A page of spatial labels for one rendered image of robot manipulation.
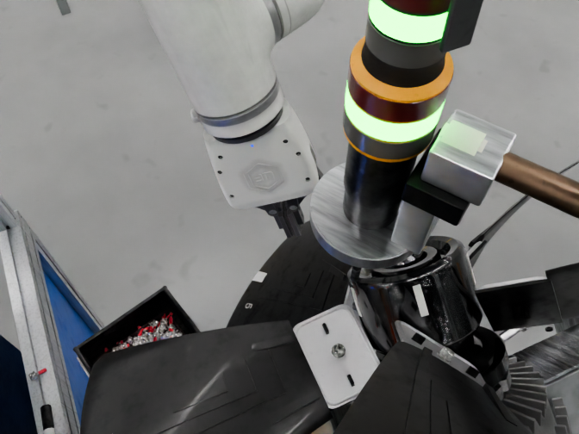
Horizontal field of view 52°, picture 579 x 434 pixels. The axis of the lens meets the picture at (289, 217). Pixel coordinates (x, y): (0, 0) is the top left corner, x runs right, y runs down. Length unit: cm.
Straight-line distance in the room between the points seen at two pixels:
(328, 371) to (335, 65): 202
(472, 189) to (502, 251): 183
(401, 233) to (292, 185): 30
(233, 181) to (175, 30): 18
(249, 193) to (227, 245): 138
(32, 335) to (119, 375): 40
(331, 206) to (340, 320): 27
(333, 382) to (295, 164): 21
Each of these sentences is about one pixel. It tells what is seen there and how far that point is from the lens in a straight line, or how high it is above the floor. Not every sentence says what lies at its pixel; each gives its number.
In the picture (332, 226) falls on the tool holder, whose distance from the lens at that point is 34.
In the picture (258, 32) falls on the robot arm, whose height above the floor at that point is 140.
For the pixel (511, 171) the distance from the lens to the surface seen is 27.
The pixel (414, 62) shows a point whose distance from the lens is 24.
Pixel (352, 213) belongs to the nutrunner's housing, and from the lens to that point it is 33.
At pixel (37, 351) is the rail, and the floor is 85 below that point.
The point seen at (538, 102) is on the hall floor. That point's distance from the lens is 255.
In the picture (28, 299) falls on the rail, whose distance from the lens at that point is 105.
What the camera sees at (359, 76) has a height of 157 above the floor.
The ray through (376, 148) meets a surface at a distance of 27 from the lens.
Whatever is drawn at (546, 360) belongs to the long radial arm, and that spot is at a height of 112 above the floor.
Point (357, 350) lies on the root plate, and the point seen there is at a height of 119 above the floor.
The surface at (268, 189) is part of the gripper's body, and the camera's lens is 61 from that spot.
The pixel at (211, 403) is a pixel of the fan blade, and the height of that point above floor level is 118.
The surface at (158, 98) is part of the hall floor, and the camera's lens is 243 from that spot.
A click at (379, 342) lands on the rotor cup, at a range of 58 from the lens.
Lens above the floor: 174
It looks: 59 degrees down
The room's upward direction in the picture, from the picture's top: straight up
